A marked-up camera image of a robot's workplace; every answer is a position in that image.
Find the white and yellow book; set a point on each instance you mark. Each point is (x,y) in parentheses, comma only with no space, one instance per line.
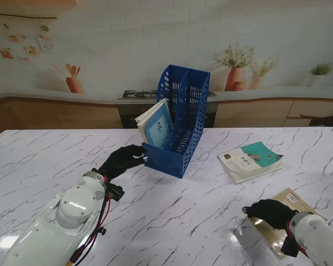
(147,112)

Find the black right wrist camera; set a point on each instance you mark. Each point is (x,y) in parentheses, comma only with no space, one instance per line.
(290,246)

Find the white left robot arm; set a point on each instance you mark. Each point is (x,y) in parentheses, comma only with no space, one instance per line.
(66,219)

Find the light blue paperback book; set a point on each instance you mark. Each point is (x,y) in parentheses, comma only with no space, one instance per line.
(158,127)

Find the white and teal book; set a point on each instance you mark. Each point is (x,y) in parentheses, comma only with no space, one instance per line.
(249,163)

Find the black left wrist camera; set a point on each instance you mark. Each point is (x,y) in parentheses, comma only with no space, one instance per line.
(116,191)

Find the beige book with barcode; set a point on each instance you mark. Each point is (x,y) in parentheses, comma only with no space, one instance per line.
(266,235)

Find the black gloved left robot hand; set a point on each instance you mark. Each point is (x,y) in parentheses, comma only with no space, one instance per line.
(122,163)

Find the blue perforated plastic file holder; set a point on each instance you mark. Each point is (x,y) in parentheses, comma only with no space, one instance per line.
(194,110)

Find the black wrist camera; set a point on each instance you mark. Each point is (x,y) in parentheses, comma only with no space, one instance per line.
(116,191)
(290,246)

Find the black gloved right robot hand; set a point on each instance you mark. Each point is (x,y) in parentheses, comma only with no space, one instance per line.
(272,213)

